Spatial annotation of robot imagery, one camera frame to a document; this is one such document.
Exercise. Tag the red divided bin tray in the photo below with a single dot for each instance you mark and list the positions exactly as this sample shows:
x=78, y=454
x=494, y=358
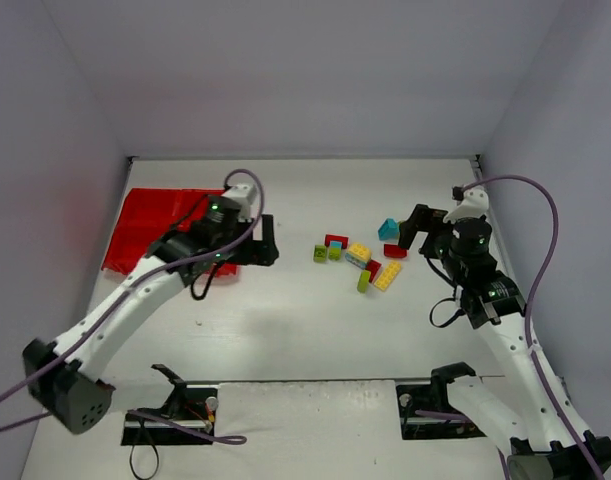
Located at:
x=146, y=214

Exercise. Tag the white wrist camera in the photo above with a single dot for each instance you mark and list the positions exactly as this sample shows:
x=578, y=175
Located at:
x=244, y=194
x=470, y=203

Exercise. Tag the red curved lego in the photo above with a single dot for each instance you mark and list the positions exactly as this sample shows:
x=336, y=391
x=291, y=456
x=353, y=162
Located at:
x=393, y=251

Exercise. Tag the yellow long lego plate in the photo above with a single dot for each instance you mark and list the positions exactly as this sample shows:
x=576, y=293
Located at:
x=387, y=276

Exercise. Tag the red lego brick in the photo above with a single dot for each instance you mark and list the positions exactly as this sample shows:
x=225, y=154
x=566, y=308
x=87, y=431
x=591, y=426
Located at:
x=331, y=237

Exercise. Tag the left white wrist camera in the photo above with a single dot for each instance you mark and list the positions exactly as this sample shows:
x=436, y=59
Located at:
x=244, y=194

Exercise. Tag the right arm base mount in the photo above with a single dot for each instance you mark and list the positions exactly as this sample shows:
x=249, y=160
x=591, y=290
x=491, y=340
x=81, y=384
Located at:
x=423, y=409

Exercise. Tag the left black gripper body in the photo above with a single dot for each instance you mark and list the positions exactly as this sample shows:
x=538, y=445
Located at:
x=258, y=248

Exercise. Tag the green long lego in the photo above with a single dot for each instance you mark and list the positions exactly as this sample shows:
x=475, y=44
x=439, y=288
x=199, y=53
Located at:
x=363, y=281

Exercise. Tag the green lego cube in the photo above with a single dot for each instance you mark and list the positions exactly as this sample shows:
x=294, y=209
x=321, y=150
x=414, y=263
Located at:
x=320, y=253

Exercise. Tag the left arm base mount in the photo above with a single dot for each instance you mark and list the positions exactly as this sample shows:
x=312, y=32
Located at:
x=190, y=405

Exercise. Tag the teal lego block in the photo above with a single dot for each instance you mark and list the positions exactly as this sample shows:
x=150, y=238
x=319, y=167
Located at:
x=389, y=230

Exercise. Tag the yellow square lego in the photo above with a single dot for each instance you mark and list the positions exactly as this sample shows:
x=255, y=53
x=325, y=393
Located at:
x=358, y=255

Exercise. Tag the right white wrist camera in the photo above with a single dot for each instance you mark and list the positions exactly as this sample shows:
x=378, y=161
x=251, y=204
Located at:
x=470, y=203

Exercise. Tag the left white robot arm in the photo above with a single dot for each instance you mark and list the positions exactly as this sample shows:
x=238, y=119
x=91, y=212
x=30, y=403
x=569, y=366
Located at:
x=65, y=375

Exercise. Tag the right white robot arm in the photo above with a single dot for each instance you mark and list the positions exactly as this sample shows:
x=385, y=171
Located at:
x=544, y=437

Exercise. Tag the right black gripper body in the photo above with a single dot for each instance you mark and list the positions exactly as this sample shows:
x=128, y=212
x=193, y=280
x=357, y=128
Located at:
x=430, y=228

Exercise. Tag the small red lego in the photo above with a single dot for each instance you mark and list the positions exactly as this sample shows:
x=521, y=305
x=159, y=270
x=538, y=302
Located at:
x=373, y=267

